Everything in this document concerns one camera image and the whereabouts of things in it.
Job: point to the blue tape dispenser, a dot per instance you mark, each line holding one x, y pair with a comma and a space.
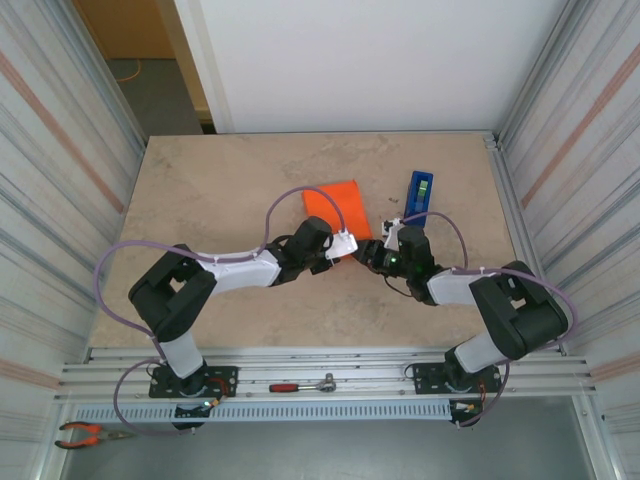
413, 205

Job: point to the aluminium rail frame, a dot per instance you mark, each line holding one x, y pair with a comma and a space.
350, 360

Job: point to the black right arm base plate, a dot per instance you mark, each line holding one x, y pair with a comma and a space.
425, 372

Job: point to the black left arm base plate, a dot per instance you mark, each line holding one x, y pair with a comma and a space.
227, 375

